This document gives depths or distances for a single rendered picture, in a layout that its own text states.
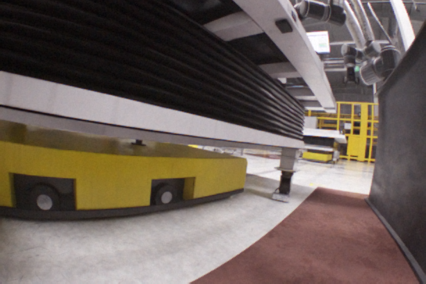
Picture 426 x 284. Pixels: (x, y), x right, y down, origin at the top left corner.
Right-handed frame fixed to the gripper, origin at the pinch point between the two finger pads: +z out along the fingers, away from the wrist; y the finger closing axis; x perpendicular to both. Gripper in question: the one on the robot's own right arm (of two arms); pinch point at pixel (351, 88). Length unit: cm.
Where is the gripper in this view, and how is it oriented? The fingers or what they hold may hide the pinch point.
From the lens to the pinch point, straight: 162.9
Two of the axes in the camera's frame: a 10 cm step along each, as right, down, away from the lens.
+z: -1.4, 9.9, -0.6
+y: 8.3, 0.8, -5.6
